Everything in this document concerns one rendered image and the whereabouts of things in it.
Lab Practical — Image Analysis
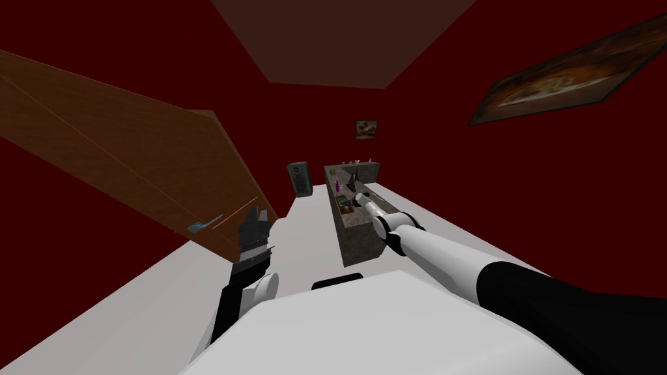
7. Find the small framed wall picture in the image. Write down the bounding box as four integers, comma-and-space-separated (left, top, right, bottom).
355, 119, 378, 141

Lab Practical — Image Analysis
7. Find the brown wooden door leaf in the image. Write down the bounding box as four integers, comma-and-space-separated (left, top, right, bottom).
0, 49, 280, 264

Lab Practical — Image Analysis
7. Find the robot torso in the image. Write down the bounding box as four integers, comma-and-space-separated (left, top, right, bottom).
178, 270, 586, 375

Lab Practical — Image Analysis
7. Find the blue-grey door handle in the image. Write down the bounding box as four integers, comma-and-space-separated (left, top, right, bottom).
187, 214, 225, 234

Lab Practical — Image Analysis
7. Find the large framed wall picture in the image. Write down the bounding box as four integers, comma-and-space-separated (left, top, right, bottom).
467, 12, 667, 128

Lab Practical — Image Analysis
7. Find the grey stone counter with items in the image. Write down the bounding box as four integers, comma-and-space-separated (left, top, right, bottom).
323, 161, 398, 268

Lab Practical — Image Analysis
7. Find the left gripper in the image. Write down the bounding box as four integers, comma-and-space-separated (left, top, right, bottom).
237, 206, 275, 262

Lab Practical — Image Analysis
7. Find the dark grey speaker box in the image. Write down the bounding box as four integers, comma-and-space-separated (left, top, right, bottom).
286, 161, 314, 199

